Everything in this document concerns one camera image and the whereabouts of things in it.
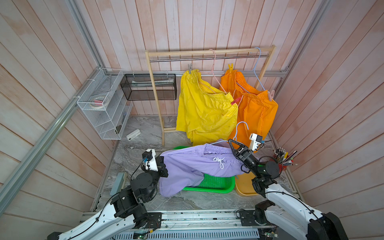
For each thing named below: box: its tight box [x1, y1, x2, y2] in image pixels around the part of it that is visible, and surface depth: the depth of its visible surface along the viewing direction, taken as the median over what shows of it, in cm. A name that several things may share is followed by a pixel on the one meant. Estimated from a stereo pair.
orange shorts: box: [220, 69, 279, 149], surface depth 82 cm
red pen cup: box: [270, 147, 298, 175], surface depth 84 cm
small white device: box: [126, 129, 141, 141], surface depth 106 cm
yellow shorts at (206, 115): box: [176, 69, 238, 146], surface depth 92 cm
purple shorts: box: [159, 140, 248, 197], surface depth 71 cm
